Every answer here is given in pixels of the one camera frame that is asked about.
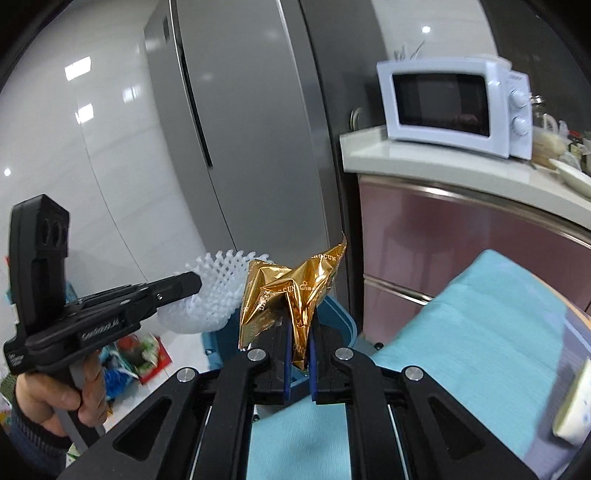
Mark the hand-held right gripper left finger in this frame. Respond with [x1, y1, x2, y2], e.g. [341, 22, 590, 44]
[55, 323, 294, 480]

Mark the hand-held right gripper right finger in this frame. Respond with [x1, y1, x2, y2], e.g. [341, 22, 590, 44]
[309, 324, 541, 480]

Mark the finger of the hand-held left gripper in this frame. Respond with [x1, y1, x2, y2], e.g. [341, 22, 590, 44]
[139, 271, 202, 319]

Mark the white foam fruit net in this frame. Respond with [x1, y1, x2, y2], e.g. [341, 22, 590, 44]
[157, 249, 271, 334]

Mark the blue plastic bin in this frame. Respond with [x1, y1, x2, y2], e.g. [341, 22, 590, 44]
[202, 295, 358, 409]

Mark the gold foil wrapper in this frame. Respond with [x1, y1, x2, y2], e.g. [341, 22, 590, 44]
[237, 230, 348, 373]

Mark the person's left forearm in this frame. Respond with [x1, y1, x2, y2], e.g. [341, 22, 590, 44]
[0, 394, 71, 480]

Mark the person's left hand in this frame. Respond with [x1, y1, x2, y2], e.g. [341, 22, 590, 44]
[15, 350, 110, 437]

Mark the red printed bag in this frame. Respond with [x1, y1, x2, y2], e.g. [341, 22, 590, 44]
[124, 335, 172, 386]

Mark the blue plastic bag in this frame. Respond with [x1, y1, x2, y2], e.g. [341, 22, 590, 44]
[102, 351, 140, 403]

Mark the teal table cloth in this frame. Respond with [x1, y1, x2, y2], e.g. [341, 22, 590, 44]
[246, 249, 583, 480]

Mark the pink kitchen cabinet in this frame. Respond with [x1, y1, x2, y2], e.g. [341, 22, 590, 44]
[340, 124, 591, 356]

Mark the grey refrigerator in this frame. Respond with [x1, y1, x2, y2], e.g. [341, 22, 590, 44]
[143, 0, 345, 282]

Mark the white cardboard box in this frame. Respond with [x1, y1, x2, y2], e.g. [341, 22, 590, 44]
[551, 364, 591, 447]

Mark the white microwave oven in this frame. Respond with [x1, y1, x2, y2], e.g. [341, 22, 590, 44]
[376, 53, 534, 162]

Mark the white plate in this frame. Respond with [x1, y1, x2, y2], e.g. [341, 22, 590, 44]
[547, 158, 591, 200]

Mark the clear plastic food bag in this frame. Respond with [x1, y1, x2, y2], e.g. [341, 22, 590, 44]
[531, 126, 570, 169]

